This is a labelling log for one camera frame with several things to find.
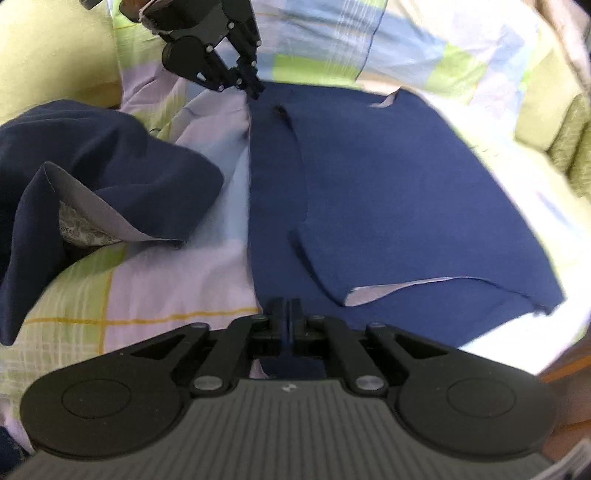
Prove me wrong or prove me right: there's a navy garment with grey lining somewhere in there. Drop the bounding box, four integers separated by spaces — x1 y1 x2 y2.
0 98 226 347

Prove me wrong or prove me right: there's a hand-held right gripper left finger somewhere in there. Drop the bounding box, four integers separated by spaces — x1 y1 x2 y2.
117 298 289 396

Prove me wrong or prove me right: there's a navy blue garment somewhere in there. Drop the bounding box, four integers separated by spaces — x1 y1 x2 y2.
247 82 567 380

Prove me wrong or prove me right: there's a green covered sofa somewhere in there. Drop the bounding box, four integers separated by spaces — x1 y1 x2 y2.
0 0 591 199

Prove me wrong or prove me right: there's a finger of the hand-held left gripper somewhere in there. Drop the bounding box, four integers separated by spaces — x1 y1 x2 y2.
222 0 266 100
196 45 256 99

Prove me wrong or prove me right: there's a plaid bed sheet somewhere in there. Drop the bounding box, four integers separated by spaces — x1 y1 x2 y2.
0 0 591 455

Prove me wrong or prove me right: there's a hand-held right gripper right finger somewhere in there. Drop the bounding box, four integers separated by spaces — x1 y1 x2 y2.
288 298 451 398

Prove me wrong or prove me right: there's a green textured cushion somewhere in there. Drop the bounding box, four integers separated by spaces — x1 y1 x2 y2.
547 90 591 188

